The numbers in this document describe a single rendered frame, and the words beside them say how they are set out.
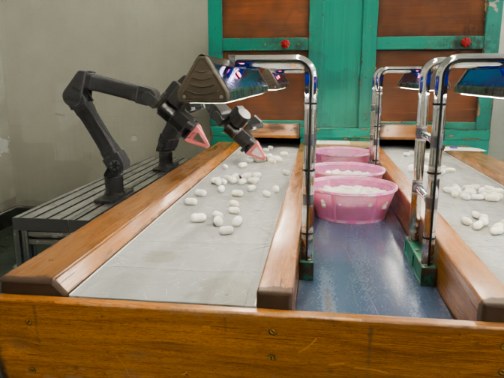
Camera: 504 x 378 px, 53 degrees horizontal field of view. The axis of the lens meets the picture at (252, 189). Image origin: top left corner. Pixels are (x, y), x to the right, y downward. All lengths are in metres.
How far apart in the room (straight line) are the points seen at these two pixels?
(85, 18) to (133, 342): 3.19
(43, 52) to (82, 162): 0.82
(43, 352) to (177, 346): 0.22
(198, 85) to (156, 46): 2.86
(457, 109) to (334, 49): 0.66
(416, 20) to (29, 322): 2.14
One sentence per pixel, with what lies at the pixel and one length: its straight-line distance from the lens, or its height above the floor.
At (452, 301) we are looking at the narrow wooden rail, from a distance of 0.95.
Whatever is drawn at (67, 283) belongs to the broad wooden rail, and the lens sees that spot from 0.88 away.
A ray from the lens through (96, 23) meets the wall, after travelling 3.80.
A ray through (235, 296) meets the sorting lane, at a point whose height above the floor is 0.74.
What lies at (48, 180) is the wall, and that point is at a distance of 4.07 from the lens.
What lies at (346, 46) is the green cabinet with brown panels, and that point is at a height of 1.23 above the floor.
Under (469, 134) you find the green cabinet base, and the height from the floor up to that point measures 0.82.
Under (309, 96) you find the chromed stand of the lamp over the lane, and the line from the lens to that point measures 0.97.
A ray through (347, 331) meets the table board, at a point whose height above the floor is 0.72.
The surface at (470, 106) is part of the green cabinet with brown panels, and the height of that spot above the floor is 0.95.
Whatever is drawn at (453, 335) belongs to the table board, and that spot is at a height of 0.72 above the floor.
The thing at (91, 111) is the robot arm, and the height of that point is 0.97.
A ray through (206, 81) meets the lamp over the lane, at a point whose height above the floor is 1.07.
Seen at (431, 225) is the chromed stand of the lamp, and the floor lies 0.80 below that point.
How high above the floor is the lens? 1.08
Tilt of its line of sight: 12 degrees down
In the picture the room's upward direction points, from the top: straight up
